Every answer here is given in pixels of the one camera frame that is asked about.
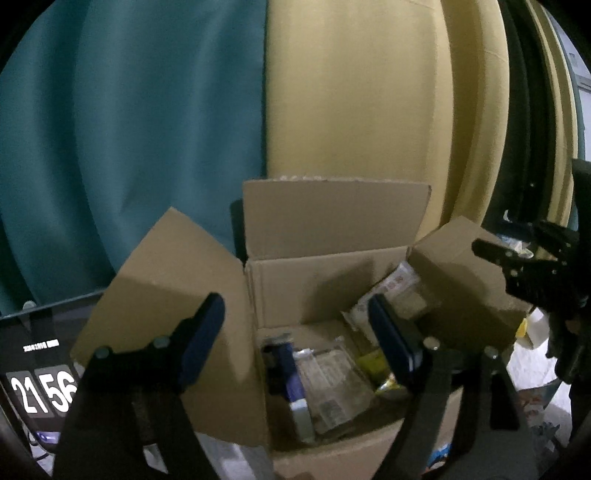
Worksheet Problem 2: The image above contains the toast bread bag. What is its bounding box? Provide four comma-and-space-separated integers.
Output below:
342, 261, 420, 330

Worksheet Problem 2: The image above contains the clear packaged snack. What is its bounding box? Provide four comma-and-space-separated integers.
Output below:
294, 346, 376, 435

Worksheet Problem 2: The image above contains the dark blue snack packet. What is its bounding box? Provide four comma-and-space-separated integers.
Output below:
260, 336, 305, 403

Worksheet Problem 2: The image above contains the brown cardboard box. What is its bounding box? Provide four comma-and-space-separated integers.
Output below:
71, 179, 529, 479

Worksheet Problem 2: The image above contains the tablet showing clock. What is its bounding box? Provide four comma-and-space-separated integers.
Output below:
1, 299, 96, 451

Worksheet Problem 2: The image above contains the teal curtain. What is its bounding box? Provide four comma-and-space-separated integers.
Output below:
1, 1, 267, 313

